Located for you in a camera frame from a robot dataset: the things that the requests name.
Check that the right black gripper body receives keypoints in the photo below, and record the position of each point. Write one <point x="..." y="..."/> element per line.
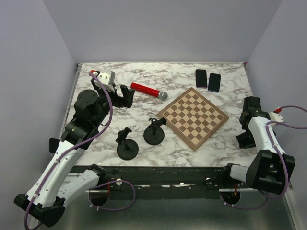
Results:
<point x="242" y="122"/>

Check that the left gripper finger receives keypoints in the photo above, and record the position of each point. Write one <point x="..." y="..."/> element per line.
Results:
<point x="95" y="84"/>
<point x="128" y="94"/>

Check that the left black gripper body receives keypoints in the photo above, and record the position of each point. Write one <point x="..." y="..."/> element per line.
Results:
<point x="117" y="101"/>

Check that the blue case phone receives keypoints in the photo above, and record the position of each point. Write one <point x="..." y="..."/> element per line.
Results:
<point x="214" y="82"/>

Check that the black phone stand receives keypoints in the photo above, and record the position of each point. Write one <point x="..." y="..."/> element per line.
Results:
<point x="127" y="149"/>
<point x="154" y="134"/>

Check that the purple case phone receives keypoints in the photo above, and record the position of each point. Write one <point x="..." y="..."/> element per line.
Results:
<point x="201" y="78"/>

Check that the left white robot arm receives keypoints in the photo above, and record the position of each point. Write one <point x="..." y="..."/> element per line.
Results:
<point x="47" y="199"/>

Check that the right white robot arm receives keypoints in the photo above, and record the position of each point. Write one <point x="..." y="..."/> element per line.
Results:
<point x="271" y="168"/>

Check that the right phone holder black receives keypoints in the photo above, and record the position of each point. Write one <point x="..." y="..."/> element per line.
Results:
<point x="246" y="140"/>

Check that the red toy microphone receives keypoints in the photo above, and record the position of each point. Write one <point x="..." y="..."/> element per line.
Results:
<point x="153" y="92"/>

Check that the wooden chessboard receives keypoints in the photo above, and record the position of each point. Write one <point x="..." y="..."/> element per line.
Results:
<point x="193" y="118"/>

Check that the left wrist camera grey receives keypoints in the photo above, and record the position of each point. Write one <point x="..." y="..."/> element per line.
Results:
<point x="107" y="78"/>

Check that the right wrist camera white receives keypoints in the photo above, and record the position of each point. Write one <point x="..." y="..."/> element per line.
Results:
<point x="276" y="116"/>

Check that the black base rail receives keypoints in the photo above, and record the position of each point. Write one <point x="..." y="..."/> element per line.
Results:
<point x="161" y="182"/>

